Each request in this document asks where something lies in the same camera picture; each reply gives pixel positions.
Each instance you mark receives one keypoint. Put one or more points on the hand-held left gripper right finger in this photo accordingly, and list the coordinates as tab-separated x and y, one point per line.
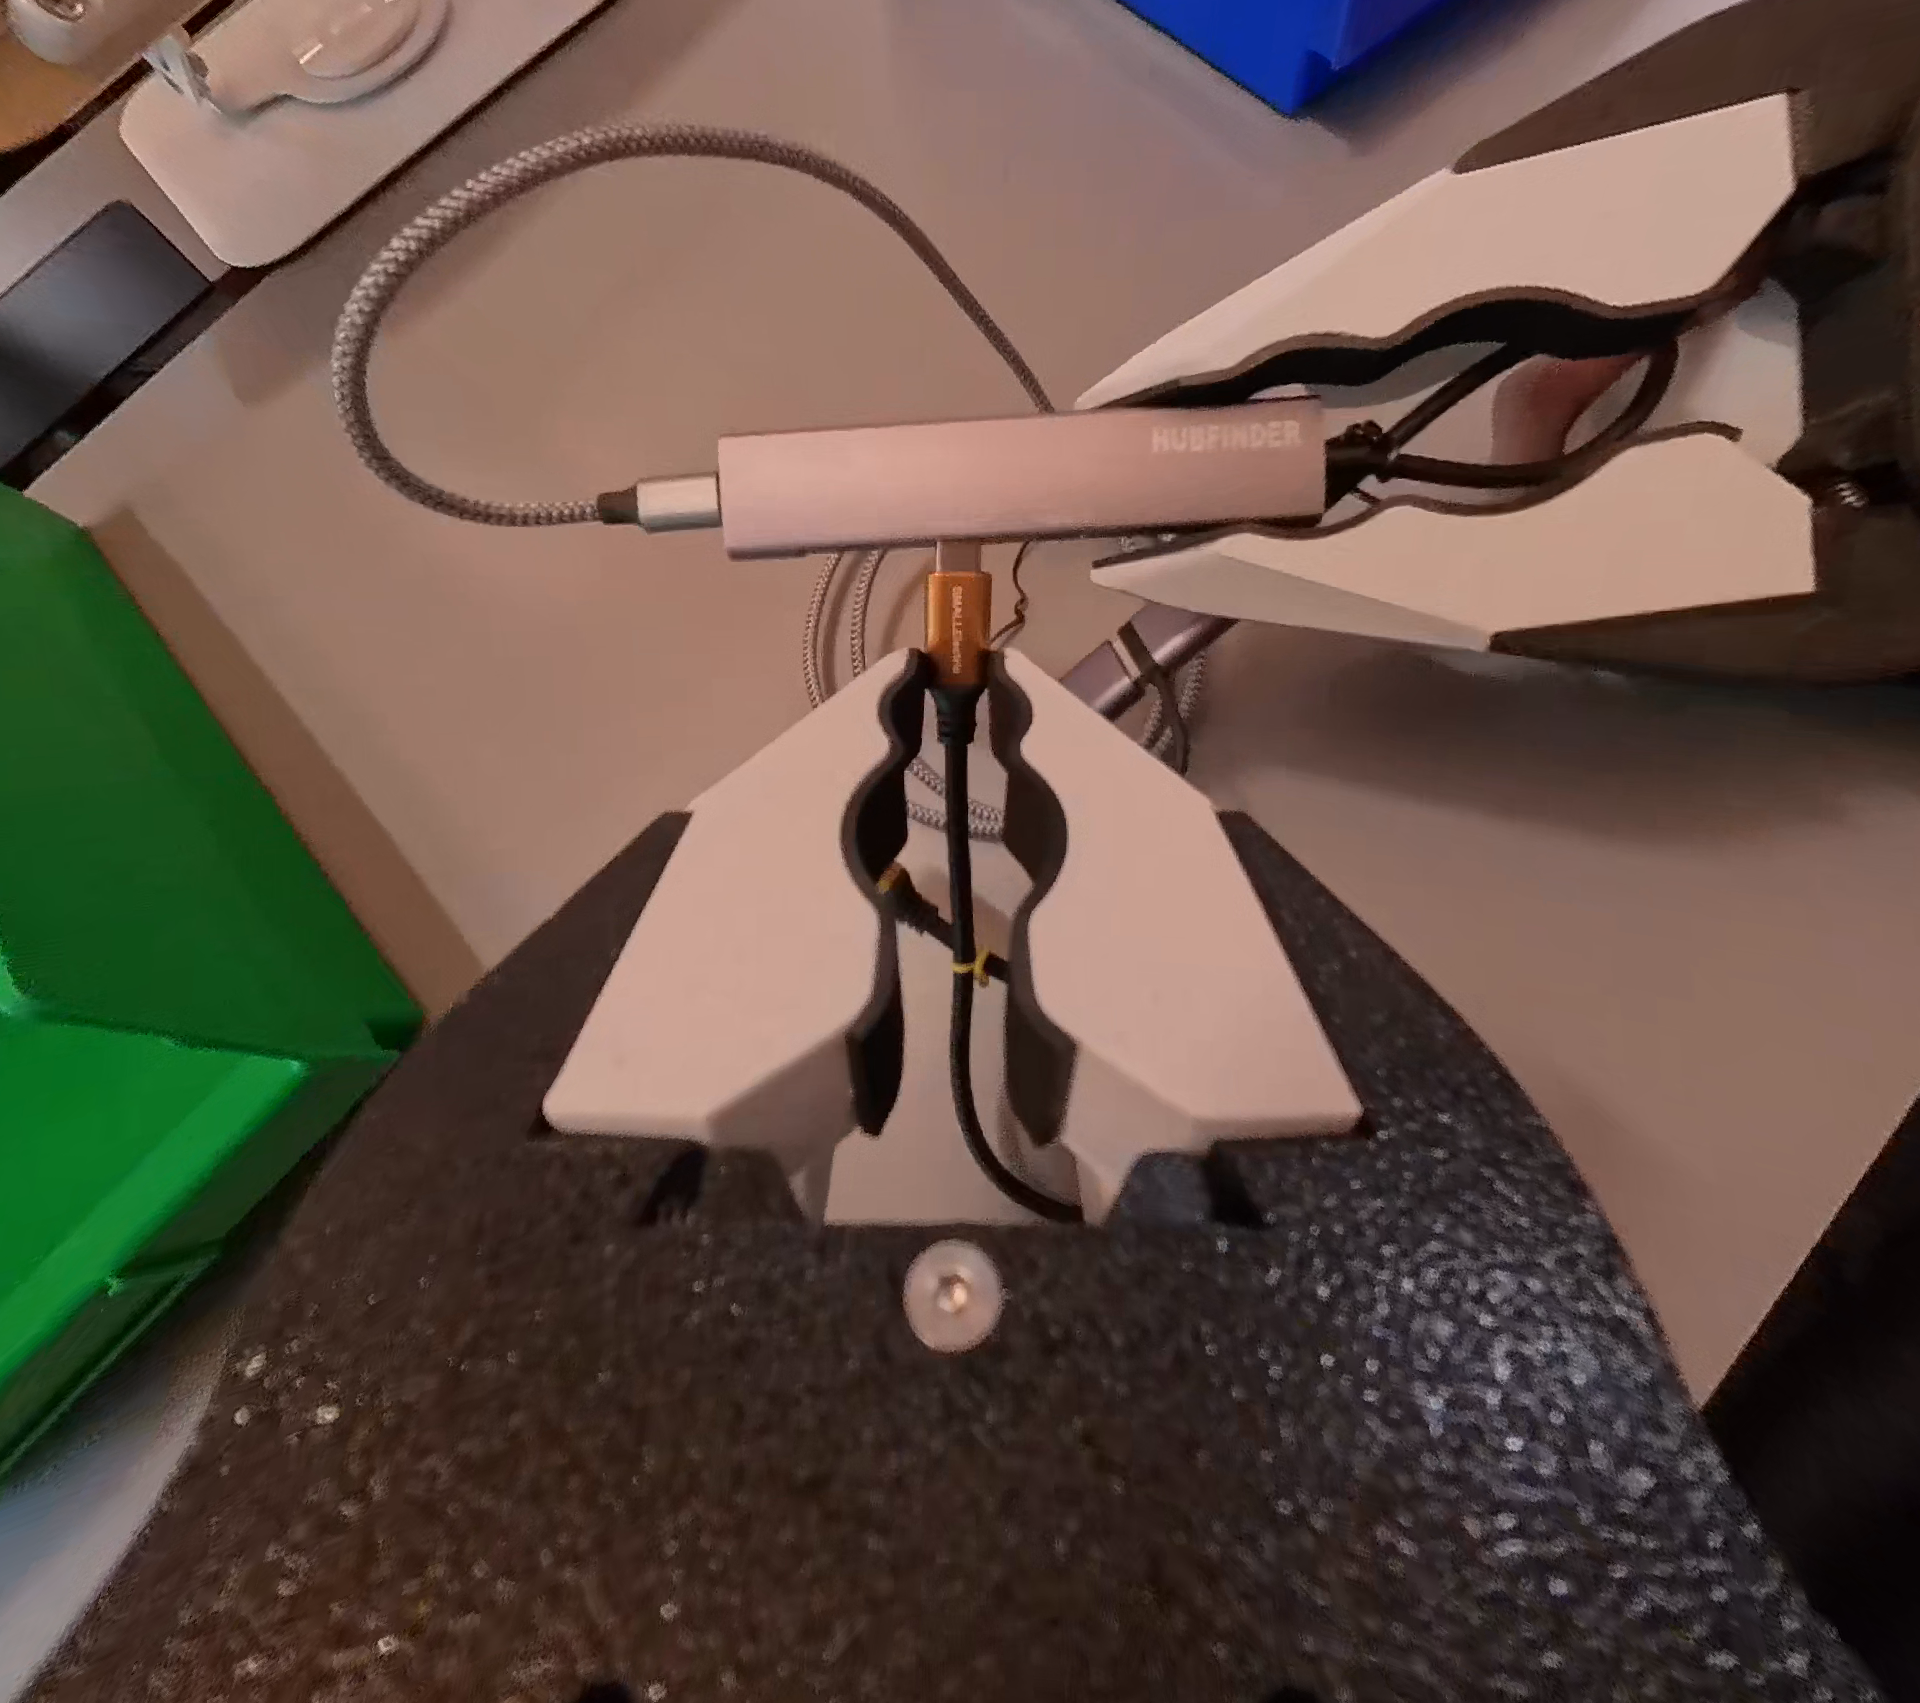
1185	983

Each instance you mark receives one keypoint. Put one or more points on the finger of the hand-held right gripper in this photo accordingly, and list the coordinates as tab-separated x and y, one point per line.
1499	233
1575	546

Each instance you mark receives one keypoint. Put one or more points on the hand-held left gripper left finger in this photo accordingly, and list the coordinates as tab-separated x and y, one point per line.
735	983

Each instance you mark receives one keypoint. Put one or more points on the grey USB hub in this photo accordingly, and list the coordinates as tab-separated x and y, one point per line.
1021	480

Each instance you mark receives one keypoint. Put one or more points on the green plastic bin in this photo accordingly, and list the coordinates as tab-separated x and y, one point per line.
151	833

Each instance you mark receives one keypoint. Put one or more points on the grey desk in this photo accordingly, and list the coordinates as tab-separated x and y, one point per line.
599	354

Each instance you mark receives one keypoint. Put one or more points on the yellow twist tie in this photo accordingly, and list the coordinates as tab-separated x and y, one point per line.
977	969

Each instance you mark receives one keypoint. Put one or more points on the black twist tie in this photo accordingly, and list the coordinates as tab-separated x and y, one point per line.
1024	600

